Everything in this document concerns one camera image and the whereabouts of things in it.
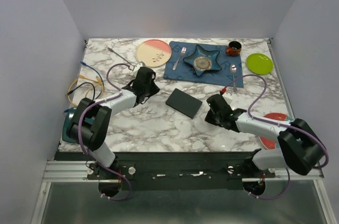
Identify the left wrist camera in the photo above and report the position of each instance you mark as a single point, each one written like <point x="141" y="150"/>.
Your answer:
<point x="137" y="67"/>

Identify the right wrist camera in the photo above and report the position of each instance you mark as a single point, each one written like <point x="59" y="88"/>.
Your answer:
<point x="228" y="99"/>

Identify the pink cream round plate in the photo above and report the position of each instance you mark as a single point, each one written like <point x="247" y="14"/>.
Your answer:
<point x="153" y="53"/>

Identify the aluminium rail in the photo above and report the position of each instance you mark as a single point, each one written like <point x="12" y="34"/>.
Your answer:
<point x="76" y="171"/>

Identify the green round plate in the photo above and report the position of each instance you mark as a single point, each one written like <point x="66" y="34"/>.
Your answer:
<point x="259" y="63"/>

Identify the dark grey network switch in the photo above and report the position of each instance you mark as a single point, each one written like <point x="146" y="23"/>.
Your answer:
<point x="184" y="103"/>

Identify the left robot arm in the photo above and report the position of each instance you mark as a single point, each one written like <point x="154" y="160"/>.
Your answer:
<point x="89" y="124"/>

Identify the silver fork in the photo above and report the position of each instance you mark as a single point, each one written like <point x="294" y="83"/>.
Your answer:
<point x="182" y="53"/>

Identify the orange brown mug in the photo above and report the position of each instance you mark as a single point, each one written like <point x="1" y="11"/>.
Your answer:
<point x="234" y="48"/>

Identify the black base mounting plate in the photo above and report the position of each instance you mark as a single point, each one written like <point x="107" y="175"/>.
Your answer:
<point x="152" y="171"/>

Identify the red teal patterned plate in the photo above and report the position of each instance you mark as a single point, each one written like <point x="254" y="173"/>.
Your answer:
<point x="270" y="144"/>

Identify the blue star shaped dish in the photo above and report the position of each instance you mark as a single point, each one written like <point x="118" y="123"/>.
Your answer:
<point x="203" y="60"/>

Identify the silver spoon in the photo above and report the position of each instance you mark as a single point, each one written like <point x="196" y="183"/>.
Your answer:
<point x="233" y="70"/>

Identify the blue cloth placemat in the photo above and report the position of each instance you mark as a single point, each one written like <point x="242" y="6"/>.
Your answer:
<point x="185" y="72"/>

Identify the teal square plate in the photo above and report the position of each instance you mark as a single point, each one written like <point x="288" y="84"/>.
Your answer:
<point x="68" y="120"/>

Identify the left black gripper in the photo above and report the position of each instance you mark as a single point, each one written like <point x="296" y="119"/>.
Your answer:
<point x="155" y="88"/>

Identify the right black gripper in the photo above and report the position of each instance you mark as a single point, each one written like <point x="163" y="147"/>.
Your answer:
<point x="209" y="118"/>

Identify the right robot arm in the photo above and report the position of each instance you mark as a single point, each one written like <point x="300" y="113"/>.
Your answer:
<point x="299" y="148"/>

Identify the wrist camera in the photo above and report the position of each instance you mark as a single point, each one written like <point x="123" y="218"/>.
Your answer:
<point x="137" y="67"/>
<point x="228" y="99"/>

